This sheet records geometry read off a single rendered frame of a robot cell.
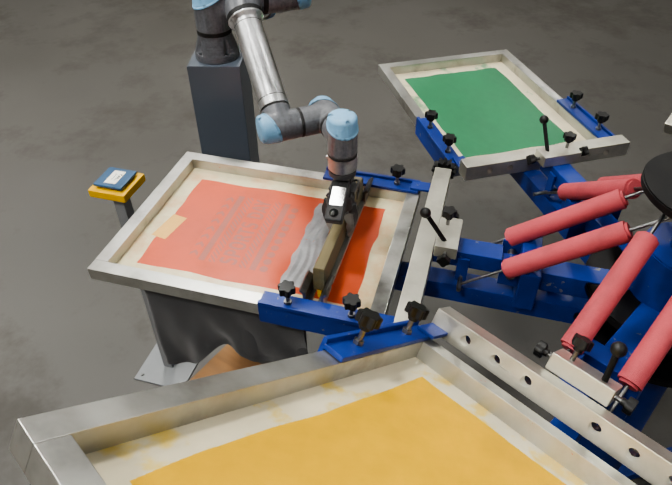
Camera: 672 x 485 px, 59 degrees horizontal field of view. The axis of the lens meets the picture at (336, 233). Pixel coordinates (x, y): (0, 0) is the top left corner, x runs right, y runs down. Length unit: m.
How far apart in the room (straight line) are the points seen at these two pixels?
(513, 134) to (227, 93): 1.02
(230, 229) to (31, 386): 1.36
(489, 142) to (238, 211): 0.91
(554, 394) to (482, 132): 1.26
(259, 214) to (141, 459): 1.19
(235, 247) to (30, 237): 2.01
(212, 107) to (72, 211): 1.65
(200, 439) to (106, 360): 2.05
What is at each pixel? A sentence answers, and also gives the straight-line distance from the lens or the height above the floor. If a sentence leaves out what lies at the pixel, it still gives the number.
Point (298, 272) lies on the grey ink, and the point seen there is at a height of 0.96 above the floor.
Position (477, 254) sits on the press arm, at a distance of 1.57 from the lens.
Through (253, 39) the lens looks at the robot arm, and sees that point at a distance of 1.61.
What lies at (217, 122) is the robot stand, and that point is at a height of 0.99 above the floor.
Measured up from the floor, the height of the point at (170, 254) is 0.95.
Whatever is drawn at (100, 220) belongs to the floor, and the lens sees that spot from 3.54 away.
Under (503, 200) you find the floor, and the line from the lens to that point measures 3.55.
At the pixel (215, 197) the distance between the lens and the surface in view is 1.90.
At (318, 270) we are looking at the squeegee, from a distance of 1.47.
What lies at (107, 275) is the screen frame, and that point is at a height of 0.98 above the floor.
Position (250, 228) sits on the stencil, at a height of 0.96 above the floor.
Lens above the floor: 2.08
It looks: 40 degrees down
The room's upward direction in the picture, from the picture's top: straight up
